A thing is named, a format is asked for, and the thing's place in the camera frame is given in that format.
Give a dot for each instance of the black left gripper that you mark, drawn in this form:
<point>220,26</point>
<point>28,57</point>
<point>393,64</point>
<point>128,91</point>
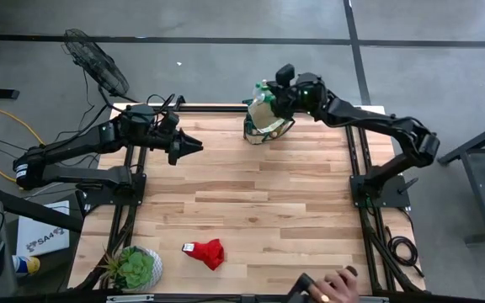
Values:
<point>166,136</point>

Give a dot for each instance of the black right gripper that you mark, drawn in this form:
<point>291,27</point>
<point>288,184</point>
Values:
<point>299,99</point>

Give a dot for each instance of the beige green-trimmed gardening bag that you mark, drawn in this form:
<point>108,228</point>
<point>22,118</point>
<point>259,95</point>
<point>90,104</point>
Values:
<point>263,118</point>

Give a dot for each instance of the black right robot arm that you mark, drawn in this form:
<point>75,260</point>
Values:
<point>373,120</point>

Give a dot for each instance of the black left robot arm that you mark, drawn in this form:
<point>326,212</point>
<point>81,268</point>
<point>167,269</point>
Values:
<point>78,141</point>

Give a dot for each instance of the red knit gardening glove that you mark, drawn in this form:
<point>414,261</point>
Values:
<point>209,254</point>

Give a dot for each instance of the black floor fan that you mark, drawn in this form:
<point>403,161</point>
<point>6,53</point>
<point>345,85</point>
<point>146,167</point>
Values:
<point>95,63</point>

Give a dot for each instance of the white patterned plant pot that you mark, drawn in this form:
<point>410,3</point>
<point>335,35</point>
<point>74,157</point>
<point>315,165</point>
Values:
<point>157,269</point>

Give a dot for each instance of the green succulent plant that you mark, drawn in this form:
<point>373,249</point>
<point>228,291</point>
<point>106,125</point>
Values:
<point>135,267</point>

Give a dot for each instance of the silver metal plate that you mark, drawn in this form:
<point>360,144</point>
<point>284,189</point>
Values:
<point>131,298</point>

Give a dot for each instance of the white printed cardboard box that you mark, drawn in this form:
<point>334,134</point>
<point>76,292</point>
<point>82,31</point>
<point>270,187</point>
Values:
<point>44,227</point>

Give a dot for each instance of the black desk support bar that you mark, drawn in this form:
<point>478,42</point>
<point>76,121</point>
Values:
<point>32,208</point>

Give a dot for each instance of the person's hand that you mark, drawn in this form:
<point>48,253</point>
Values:
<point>339,284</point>

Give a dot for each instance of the yellow blue white bottle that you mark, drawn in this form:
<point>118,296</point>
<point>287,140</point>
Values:
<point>25,265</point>

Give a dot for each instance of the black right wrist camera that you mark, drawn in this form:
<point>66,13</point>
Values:
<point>285,75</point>

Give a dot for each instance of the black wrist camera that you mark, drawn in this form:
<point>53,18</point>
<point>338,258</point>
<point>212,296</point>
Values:
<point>285,75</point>
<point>168,122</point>

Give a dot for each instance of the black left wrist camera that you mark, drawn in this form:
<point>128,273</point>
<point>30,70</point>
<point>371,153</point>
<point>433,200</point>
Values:
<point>168,122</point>

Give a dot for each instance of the black aluminium table frame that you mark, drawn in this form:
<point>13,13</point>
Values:
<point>209,108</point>

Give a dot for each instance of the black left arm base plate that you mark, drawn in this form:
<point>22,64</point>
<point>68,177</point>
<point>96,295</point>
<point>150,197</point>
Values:
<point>112,193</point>

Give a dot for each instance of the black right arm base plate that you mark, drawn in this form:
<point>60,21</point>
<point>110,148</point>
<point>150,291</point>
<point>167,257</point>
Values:
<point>390,198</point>

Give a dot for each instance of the grey metal table frame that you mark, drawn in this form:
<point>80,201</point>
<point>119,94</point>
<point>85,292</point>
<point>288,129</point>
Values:
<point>478,185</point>

